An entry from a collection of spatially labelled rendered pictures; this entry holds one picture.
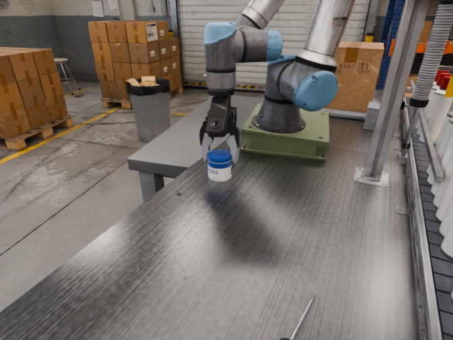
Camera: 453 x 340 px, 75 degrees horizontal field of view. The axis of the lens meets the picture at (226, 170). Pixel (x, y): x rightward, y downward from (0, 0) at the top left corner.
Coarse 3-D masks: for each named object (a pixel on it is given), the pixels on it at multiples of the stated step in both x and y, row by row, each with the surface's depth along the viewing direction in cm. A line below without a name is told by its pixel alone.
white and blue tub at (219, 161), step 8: (208, 152) 84; (216, 152) 84; (224, 152) 84; (208, 160) 82; (216, 160) 80; (224, 160) 80; (208, 168) 83; (216, 168) 81; (224, 168) 81; (208, 176) 85; (216, 176) 82; (224, 176) 83
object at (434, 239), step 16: (416, 144) 94; (416, 160) 84; (432, 208) 63; (432, 224) 59; (432, 240) 54; (432, 256) 51; (432, 272) 50; (448, 272) 48; (448, 288) 45; (448, 304) 42; (448, 320) 40; (448, 336) 38
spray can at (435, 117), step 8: (448, 80) 85; (440, 88) 88; (440, 96) 87; (432, 104) 90; (440, 104) 88; (448, 104) 87; (432, 112) 90; (440, 112) 88; (432, 120) 90; (440, 120) 89; (432, 128) 91; (440, 128) 91; (432, 136) 92
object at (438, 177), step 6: (414, 84) 134; (420, 108) 101; (420, 114) 95; (420, 120) 92; (426, 126) 85; (426, 132) 80; (426, 138) 77; (426, 144) 75; (432, 144) 73; (432, 150) 70; (432, 156) 67; (432, 162) 65; (438, 162) 64; (432, 168) 64; (438, 168) 62; (438, 174) 60; (438, 180) 59
